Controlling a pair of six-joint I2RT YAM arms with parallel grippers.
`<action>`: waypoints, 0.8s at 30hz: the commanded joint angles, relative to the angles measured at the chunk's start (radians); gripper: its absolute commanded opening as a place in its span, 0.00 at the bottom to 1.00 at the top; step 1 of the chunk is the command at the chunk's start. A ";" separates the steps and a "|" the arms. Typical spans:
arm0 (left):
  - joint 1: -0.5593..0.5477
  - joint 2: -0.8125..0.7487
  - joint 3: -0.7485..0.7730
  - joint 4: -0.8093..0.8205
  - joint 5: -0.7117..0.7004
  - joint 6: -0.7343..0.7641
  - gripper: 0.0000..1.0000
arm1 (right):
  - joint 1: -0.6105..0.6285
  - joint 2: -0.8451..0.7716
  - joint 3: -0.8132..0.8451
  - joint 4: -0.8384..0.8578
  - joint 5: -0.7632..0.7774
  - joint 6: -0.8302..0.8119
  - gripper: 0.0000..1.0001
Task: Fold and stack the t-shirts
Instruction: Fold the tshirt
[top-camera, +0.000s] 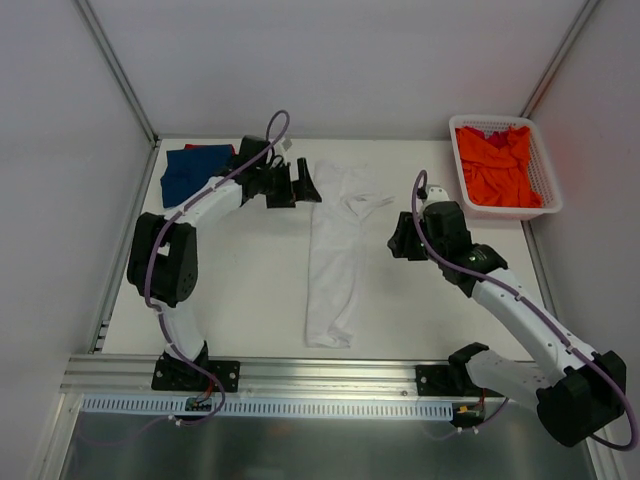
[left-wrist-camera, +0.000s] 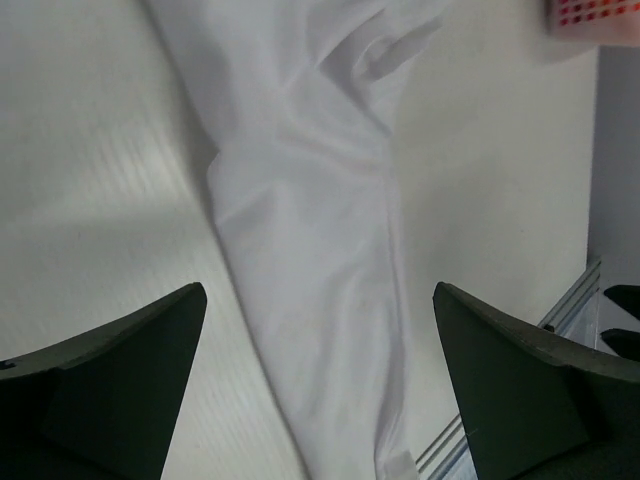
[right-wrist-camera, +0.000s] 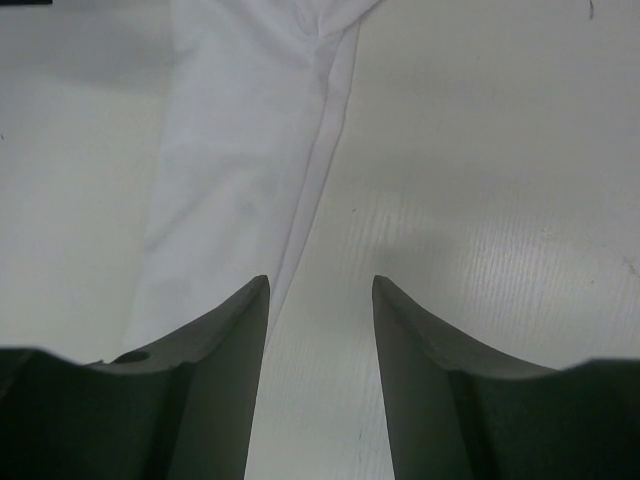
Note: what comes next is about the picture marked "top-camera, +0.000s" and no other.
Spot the white t shirt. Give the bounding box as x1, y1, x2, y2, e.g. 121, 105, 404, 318
305, 161, 394, 349

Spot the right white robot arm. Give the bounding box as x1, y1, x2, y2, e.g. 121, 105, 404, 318
387, 201, 639, 451

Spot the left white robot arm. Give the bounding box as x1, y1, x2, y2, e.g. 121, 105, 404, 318
126, 136, 322, 399

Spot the folded blue t shirt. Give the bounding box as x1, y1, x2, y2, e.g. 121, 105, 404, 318
160, 149, 235, 209

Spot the folded red t shirt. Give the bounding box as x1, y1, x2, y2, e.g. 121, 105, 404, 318
183, 144, 235, 153

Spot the orange t shirt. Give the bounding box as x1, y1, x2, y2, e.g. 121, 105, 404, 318
455, 126, 543, 208

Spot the white plastic basket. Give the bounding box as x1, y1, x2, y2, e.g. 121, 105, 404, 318
449, 114, 563, 221

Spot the magenta garment in basket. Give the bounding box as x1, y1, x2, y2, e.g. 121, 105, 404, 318
486, 131, 509, 149

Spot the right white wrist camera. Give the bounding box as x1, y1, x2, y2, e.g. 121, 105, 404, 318
417, 185, 450, 204

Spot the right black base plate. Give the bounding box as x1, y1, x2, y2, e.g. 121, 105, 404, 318
414, 363, 501, 398

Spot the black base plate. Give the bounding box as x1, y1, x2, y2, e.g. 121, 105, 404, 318
151, 356, 241, 393
414, 363, 501, 398

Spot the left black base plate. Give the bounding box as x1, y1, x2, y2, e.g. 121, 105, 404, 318
151, 356, 241, 393

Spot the white slotted cable duct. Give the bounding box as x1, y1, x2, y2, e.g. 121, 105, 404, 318
81, 394, 454, 422

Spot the aluminium mounting rail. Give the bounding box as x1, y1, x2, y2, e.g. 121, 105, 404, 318
59, 353, 601, 404

